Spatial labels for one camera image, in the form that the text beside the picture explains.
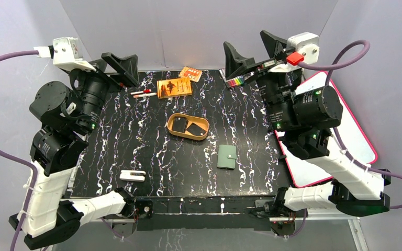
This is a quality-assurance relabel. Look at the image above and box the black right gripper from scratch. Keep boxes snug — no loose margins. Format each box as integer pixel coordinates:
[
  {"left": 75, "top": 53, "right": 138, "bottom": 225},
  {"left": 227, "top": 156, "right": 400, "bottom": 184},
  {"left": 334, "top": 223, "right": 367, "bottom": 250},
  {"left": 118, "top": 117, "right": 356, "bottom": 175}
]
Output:
[{"left": 222, "top": 30, "right": 297, "bottom": 132}]

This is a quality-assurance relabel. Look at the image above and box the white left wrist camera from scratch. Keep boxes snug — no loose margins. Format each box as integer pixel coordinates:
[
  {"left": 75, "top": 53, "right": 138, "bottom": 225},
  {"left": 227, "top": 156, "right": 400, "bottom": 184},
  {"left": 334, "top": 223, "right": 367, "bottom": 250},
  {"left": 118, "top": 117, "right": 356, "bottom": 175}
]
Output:
[{"left": 33, "top": 37, "right": 96, "bottom": 72}]

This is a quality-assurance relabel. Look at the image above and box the coloured marker pack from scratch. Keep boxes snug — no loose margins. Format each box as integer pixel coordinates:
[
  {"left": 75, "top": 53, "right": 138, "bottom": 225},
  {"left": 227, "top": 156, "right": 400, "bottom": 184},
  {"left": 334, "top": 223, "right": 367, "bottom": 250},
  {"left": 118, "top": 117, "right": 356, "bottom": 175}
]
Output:
[{"left": 219, "top": 69, "right": 254, "bottom": 89}]

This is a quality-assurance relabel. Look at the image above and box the red capped marker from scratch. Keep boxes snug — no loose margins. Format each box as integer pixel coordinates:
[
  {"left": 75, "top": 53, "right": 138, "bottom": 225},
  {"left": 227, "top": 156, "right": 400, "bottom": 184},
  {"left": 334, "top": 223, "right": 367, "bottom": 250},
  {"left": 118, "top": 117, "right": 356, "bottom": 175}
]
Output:
[{"left": 130, "top": 89, "right": 151, "bottom": 95}]

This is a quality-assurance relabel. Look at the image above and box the white clip block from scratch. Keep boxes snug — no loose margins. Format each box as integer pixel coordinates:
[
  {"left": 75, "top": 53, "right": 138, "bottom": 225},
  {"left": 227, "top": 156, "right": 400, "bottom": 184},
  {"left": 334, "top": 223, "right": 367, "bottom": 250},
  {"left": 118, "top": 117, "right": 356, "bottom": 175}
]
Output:
[{"left": 119, "top": 170, "right": 146, "bottom": 182}]

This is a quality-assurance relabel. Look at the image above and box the mint green card holder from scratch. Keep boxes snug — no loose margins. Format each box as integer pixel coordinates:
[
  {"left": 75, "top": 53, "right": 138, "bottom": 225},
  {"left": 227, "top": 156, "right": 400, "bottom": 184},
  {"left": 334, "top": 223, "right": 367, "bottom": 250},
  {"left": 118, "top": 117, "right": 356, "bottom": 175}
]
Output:
[{"left": 217, "top": 145, "right": 237, "bottom": 170}]

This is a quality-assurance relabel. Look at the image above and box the white marker pen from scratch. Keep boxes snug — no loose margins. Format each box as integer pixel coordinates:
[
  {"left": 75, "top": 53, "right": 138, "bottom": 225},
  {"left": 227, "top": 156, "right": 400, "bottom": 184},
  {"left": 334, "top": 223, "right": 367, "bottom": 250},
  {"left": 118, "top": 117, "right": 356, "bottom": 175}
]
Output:
[{"left": 133, "top": 93, "right": 157, "bottom": 98}]

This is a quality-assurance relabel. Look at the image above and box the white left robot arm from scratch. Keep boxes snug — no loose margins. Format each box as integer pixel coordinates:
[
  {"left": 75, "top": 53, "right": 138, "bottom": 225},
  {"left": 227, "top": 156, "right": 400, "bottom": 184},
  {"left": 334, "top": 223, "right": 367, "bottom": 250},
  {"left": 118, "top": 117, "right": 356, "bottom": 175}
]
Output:
[{"left": 9, "top": 52, "right": 139, "bottom": 250}]

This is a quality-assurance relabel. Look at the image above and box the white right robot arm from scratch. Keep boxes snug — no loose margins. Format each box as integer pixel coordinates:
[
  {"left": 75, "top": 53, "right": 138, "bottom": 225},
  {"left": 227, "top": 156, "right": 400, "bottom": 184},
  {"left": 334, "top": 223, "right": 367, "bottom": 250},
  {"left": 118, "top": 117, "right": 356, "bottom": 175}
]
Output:
[{"left": 223, "top": 30, "right": 390, "bottom": 217}]

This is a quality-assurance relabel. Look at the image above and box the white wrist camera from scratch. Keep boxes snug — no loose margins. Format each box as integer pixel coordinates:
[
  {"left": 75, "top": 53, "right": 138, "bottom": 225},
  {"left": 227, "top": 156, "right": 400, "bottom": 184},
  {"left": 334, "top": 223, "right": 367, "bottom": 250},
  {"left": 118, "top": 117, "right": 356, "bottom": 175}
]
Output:
[
  {"left": 33, "top": 37, "right": 96, "bottom": 72},
  {"left": 269, "top": 32, "right": 320, "bottom": 73}
]

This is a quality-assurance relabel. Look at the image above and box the small orange card box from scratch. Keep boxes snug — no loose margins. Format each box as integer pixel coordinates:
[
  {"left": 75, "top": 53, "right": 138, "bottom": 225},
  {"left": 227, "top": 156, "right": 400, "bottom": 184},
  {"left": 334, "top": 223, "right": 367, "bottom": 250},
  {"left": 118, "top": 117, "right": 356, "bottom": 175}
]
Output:
[{"left": 179, "top": 66, "right": 203, "bottom": 82}]

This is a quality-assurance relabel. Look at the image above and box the black credit card stack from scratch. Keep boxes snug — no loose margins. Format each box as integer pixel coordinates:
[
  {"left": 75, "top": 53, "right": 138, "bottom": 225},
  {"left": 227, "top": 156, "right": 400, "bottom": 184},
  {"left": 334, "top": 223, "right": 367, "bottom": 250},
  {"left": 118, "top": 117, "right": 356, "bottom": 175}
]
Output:
[{"left": 172, "top": 116, "right": 188, "bottom": 133}]

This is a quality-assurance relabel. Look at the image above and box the orange oval tray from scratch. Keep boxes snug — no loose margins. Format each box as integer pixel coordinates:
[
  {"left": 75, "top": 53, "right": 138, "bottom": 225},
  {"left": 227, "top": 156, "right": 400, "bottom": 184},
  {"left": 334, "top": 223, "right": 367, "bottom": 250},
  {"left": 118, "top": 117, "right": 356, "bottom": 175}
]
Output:
[{"left": 167, "top": 113, "right": 209, "bottom": 141}]

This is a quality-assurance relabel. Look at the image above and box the pink framed whiteboard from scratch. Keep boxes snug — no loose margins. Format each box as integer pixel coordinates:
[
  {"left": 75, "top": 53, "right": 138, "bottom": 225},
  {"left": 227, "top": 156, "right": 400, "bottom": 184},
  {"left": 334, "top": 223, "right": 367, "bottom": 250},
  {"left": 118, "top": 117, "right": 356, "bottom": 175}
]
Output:
[{"left": 280, "top": 71, "right": 378, "bottom": 188}]

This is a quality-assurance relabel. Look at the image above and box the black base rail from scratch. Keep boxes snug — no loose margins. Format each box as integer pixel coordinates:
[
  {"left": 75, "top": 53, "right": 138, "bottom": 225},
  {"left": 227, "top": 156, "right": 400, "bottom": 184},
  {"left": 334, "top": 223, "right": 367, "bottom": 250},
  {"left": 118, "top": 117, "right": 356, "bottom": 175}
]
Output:
[{"left": 104, "top": 196, "right": 307, "bottom": 238}]

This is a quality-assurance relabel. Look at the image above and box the orange book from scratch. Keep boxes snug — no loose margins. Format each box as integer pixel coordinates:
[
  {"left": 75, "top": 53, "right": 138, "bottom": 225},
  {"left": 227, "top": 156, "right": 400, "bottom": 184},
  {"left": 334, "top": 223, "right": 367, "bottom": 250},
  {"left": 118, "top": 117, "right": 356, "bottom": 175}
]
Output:
[{"left": 157, "top": 78, "right": 193, "bottom": 99}]

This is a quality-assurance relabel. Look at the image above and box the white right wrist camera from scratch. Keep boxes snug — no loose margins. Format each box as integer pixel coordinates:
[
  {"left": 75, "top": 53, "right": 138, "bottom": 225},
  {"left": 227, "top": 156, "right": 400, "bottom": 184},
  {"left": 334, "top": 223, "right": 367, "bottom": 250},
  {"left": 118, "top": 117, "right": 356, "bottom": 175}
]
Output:
[{"left": 269, "top": 32, "right": 320, "bottom": 73}]

